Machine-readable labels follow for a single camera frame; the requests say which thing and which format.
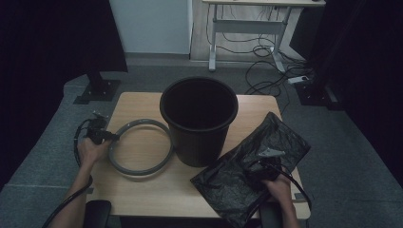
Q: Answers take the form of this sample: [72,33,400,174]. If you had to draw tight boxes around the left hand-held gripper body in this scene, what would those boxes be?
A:
[84,110,111,145]

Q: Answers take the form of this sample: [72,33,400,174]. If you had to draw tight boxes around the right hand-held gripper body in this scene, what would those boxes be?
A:
[250,146,286,183]

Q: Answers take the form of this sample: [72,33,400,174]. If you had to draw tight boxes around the grey plastic ring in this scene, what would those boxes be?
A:
[107,118,175,177]

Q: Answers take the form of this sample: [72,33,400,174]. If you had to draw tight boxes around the black garbage bag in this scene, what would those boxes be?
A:
[189,111,312,228]

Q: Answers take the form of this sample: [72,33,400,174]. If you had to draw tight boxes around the black trash bin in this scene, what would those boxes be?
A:
[159,75,240,168]

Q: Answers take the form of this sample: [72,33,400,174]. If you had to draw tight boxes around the person's left hand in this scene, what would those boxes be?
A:
[77,137,112,167]

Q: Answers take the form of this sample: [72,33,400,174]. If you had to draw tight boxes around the person's right hand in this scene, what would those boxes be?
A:
[261,173,294,207]

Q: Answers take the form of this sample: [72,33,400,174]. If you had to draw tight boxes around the black stand base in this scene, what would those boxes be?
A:
[73,67,122,105]

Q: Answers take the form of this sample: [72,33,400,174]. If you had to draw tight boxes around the black chair armrest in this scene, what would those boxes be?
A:
[84,199,112,228]
[259,202,283,228]

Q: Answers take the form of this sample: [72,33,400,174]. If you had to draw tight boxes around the white power strip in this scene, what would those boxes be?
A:
[287,75,310,85]

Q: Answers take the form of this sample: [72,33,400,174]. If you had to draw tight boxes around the black curtain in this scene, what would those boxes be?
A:
[289,0,403,179]
[0,0,128,191]

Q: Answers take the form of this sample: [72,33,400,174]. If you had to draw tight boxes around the white cabinet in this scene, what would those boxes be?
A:
[108,0,194,55]

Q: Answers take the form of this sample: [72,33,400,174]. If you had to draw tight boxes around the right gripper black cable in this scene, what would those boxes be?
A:
[269,161,313,213]

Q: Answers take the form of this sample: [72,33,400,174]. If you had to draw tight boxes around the black stand with base plate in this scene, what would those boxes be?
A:
[294,72,345,111]

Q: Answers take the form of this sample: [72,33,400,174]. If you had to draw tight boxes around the black cables under desk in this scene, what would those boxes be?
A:
[205,4,307,61]

